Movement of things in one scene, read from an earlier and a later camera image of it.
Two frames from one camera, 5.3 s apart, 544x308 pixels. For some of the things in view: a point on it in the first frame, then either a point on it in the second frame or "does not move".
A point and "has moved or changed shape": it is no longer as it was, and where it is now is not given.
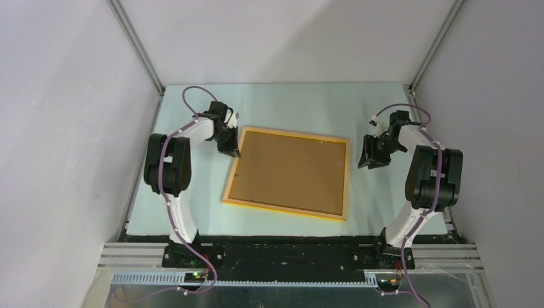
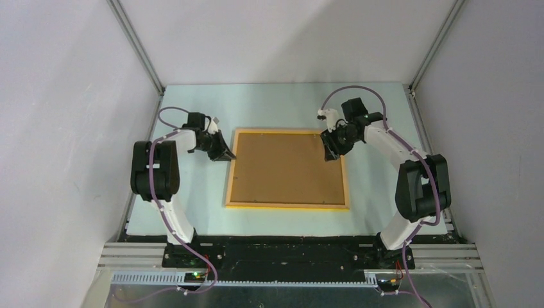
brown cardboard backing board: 292,172 does not move
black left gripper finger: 235,142 -> 227,149
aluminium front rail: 428,259 does not move
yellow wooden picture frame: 240,142 has moved or changed shape
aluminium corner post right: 434,46 does not move
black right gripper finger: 378,161 -> 338,151
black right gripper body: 382,145 -> 341,135
